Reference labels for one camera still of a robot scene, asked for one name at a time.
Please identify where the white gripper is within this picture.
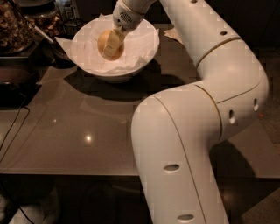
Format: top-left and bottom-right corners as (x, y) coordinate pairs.
(103, 0), (157, 58)

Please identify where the orange fruit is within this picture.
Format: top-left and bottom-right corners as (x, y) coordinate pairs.
(97, 31), (122, 60)

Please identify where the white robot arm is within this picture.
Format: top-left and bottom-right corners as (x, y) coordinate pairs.
(113, 0), (269, 224)

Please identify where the white bowl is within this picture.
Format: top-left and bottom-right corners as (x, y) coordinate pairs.
(70, 13), (160, 85)

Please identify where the dark small bowl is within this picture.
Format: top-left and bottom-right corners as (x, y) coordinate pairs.
(51, 39), (75, 69)

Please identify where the white paper liner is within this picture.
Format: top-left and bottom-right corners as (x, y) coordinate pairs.
(54, 13), (160, 75)

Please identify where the folded beige napkin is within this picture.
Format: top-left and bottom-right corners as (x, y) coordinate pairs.
(164, 28), (183, 45)

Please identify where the glass jar of snacks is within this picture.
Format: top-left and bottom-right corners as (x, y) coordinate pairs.
(0, 0), (33, 56)

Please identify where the dark box appliance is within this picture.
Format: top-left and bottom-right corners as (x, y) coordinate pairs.
(0, 58), (40, 109)

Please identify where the white object under table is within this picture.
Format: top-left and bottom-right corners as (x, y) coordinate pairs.
(0, 187), (61, 224)

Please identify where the white utensil handle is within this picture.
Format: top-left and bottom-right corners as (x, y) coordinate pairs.
(27, 22), (54, 44)

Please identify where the black cable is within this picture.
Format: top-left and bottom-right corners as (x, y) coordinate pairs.
(0, 93), (31, 165)

